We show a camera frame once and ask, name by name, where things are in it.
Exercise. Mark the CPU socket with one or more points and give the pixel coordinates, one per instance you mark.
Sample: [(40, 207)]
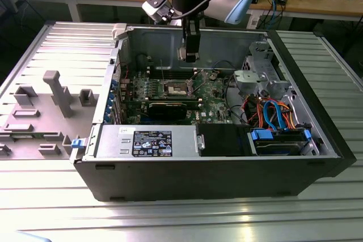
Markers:
[(175, 89)]

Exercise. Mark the perforated metal drive cage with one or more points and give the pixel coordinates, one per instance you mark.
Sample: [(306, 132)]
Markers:
[(249, 79)]

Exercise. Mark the black RAM slot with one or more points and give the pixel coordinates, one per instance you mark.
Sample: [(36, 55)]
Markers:
[(193, 101), (154, 74), (154, 77)]

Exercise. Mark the silver coin battery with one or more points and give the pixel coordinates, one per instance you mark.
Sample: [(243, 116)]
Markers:
[(212, 76)]

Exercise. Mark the pale grey case latch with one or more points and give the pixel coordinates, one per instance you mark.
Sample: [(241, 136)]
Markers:
[(119, 31)]

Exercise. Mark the pale blue object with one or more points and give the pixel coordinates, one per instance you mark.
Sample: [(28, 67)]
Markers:
[(31, 237)]

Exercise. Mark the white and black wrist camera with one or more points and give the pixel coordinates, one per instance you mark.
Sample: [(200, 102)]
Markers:
[(153, 11)]

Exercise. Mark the green motherboard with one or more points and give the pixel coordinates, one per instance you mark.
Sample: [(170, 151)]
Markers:
[(215, 103)]

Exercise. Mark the hard disk in blue carrier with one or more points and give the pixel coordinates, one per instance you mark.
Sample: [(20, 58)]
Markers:
[(278, 147)]

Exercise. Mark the black and grey PC case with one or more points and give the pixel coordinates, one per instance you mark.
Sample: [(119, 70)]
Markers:
[(198, 179)]

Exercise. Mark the silver CPU with green edge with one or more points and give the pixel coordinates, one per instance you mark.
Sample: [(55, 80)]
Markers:
[(181, 54)]

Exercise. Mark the grey parts rack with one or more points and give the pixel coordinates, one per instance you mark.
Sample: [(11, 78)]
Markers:
[(51, 117)]

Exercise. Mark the grey power supply with label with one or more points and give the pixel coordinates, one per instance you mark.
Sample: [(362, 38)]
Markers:
[(113, 140)]

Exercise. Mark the small black square item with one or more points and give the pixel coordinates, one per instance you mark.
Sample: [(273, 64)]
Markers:
[(282, 0)]

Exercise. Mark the black graphics card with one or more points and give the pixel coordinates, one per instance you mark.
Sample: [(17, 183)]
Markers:
[(167, 111)]

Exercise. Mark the blue expansion slot clip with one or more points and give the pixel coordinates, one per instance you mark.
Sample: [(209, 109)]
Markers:
[(114, 84), (108, 118), (110, 109), (112, 96)]

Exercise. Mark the blue case latch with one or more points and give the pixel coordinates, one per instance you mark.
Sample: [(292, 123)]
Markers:
[(78, 143)]

